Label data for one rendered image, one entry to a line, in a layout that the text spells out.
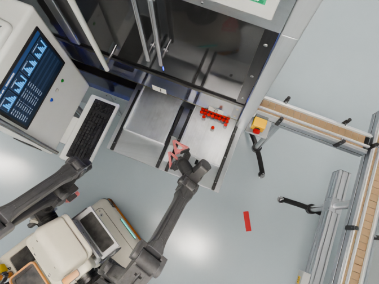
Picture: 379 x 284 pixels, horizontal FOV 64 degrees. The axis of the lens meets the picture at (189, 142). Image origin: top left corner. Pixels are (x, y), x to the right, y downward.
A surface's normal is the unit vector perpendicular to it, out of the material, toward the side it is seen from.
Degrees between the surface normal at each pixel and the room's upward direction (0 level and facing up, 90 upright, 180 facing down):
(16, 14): 0
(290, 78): 0
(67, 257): 42
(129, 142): 0
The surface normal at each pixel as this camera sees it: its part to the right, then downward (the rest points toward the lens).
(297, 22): -0.37, 0.90
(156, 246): 0.56, -0.55
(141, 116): 0.00, -0.25
